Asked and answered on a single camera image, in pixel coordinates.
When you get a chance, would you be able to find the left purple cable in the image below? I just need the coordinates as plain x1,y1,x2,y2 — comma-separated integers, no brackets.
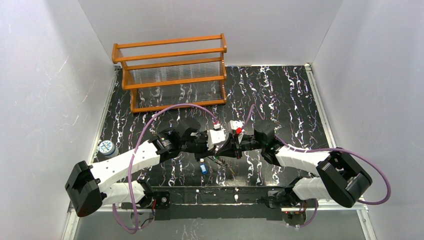
111,103,221,235

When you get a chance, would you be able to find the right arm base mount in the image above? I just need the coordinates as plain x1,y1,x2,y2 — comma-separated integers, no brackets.
257,189,316,224

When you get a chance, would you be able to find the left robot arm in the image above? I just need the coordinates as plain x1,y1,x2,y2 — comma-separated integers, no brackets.
65,118,225,217

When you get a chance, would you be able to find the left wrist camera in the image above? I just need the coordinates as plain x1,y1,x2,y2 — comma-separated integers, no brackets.
206,123,226,151

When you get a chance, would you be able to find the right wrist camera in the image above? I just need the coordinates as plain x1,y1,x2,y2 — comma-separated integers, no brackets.
227,120,244,135

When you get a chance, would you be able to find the silver keyring holder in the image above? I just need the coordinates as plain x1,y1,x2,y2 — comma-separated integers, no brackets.
211,156,236,180

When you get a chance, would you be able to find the blue white tape roll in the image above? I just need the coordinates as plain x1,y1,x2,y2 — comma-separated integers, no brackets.
98,140,119,159

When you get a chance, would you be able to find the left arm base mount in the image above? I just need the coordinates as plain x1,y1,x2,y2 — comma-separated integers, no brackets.
136,190,171,210

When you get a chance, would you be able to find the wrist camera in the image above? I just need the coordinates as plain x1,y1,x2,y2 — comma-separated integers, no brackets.
227,120,244,135
206,123,226,151

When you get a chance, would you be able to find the blue key tag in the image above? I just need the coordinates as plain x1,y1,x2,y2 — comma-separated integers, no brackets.
200,164,208,175

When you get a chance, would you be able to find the purple cable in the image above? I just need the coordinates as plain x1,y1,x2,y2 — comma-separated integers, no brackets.
240,103,392,229
111,103,221,235

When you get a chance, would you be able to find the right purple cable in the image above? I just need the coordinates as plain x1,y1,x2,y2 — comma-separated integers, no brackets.
240,103,392,229

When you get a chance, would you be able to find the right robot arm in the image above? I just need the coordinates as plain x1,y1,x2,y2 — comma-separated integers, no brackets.
216,120,373,208

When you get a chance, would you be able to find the orange wooden shelf rack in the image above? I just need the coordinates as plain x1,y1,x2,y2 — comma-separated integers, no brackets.
111,33,228,113

